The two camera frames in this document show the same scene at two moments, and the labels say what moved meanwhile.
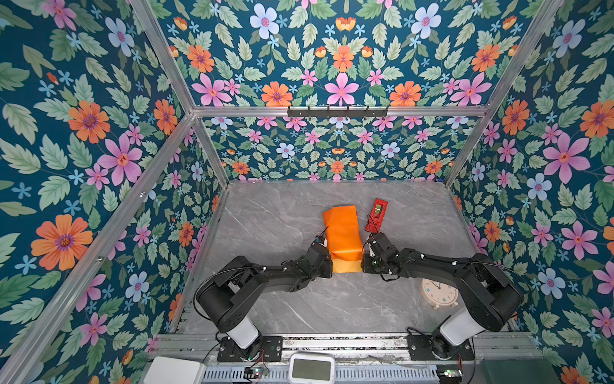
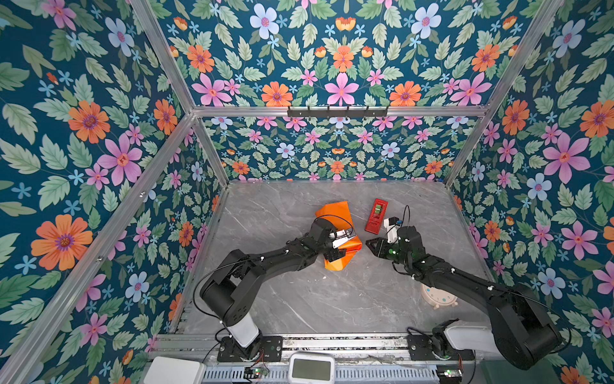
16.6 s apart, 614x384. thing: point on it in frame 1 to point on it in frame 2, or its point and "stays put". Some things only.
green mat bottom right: [520, 371] stays put
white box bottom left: [171, 370] stays put
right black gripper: [364, 266] to [379, 250]
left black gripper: [329, 265] to [336, 254]
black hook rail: [335, 114] stays put
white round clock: [438, 294] stays put
